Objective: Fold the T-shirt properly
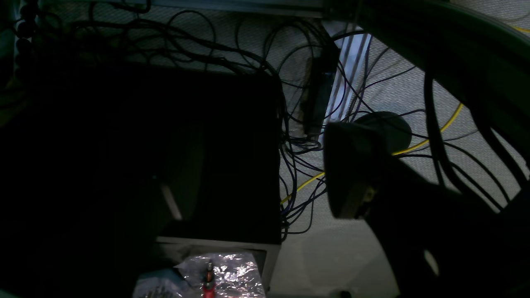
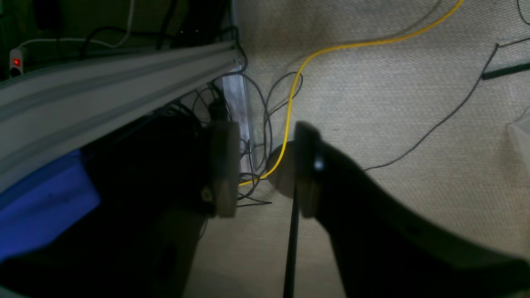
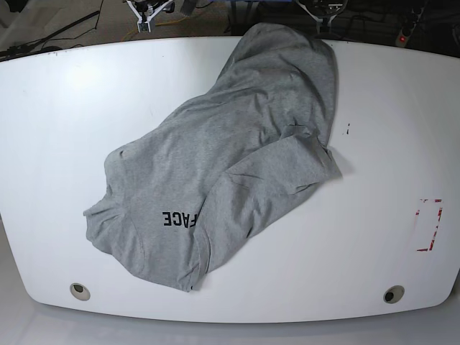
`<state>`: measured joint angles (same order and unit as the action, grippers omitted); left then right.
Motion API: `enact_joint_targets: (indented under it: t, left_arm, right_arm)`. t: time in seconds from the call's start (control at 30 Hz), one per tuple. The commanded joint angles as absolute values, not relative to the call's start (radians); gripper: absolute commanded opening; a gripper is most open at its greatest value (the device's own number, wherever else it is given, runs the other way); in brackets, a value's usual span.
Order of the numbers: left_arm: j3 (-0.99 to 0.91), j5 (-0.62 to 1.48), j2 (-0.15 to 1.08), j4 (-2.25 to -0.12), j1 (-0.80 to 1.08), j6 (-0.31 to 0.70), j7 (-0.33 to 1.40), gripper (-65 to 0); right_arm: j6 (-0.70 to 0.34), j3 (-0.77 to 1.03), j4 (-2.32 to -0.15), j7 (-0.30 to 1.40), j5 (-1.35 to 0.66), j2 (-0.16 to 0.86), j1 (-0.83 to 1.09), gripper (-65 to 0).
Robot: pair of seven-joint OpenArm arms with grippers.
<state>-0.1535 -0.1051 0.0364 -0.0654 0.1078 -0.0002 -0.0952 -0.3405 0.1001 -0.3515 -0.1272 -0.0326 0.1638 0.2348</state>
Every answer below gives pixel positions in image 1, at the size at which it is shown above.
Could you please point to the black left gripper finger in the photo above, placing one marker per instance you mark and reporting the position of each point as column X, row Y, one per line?
column 439, row 244

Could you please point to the red-handled tool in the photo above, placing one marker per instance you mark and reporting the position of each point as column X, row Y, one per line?
column 209, row 284

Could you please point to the black power strip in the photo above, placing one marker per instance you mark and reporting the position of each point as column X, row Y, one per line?
column 322, row 77

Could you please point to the black computer case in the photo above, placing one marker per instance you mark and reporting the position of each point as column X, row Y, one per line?
column 213, row 138

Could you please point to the crinkled plastic bag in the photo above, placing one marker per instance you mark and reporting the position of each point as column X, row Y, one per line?
column 236, row 275

